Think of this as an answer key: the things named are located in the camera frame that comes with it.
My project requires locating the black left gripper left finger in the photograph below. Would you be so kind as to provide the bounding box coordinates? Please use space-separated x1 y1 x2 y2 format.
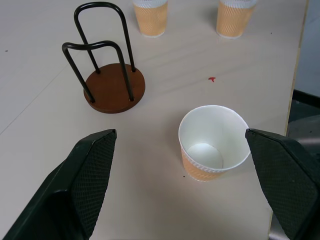
0 128 118 240

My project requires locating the wire cup holder wooden base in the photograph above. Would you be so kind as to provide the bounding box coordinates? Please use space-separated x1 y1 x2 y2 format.
61 2 146 114

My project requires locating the orange ribbed paper cup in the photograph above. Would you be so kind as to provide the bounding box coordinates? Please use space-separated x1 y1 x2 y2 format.
178 104 252 183
131 0 169 39
215 0 258 40

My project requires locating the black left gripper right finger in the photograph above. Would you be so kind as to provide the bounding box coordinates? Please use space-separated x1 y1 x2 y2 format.
245 128 320 240

